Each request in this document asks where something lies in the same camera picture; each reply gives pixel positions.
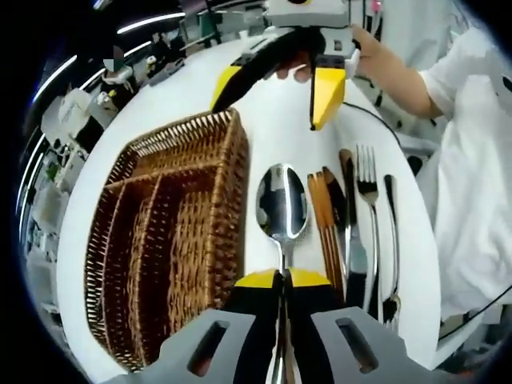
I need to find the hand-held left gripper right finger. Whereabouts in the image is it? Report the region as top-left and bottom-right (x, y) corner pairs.
(284, 267), (413, 384)

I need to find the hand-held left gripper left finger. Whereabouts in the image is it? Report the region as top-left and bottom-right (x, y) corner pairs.
(119, 270), (285, 384)

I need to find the smooth steel knife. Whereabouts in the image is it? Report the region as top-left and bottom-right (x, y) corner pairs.
(338, 149), (370, 312)

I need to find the brown wicker storage tray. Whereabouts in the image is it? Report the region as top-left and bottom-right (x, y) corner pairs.
(82, 107), (251, 373)

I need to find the brown wooden chopstick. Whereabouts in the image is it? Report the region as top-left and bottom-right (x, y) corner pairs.
(315, 170), (346, 299)
(306, 172), (335, 281)

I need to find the steel fork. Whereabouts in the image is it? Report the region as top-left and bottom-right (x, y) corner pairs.
(354, 144), (382, 321)

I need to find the large steel spoon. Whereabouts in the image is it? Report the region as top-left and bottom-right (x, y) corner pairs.
(255, 162), (310, 384)

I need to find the dark green panel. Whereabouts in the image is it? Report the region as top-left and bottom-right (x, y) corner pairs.
(199, 7), (222, 46)

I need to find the person's white shirt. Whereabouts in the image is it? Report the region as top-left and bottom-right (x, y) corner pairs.
(419, 23), (512, 361)

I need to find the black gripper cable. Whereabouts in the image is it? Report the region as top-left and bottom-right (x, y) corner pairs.
(342, 102), (405, 150)

